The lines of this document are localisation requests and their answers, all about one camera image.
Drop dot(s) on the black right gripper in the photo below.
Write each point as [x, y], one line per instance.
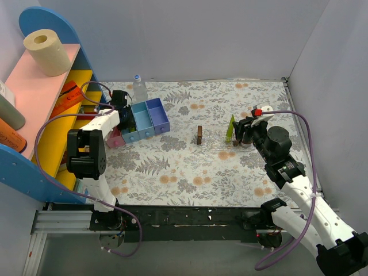
[245, 130]

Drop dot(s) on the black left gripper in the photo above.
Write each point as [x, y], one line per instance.
[126, 120]

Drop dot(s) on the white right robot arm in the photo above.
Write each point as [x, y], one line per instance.
[338, 248]

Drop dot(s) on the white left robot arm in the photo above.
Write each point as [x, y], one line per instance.
[86, 155]

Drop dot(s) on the clear textured tray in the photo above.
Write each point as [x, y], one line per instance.
[216, 140]

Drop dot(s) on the teal drawer box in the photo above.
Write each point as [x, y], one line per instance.
[130, 135]

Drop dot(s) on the pink drawer box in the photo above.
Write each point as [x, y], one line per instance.
[115, 139]

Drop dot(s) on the purple drawer box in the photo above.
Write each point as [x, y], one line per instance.
[158, 116]

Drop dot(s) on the clear plastic water bottle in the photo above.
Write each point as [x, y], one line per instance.
[140, 89]

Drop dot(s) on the orange box on shelf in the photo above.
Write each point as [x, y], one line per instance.
[70, 95]

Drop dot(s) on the blue pink yellow shelf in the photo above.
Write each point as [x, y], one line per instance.
[36, 96]

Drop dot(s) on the beige paper towel roll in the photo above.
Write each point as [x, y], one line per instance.
[48, 52]

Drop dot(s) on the grey green bottle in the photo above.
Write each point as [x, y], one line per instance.
[10, 115]

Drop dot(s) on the orange tube on shelf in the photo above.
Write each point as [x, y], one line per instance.
[11, 137]

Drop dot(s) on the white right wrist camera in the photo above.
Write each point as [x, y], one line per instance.
[261, 113]

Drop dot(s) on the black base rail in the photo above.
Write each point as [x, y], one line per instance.
[187, 223]

